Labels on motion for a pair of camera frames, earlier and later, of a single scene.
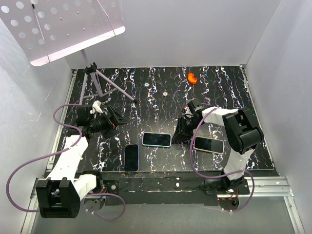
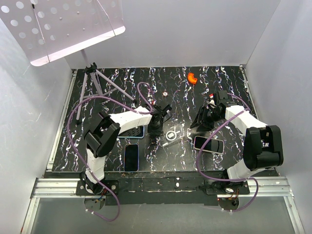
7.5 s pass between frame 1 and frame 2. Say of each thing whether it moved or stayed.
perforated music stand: stayed
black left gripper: moved
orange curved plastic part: stayed
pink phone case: stayed
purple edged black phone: stayed
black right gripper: moved
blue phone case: moved
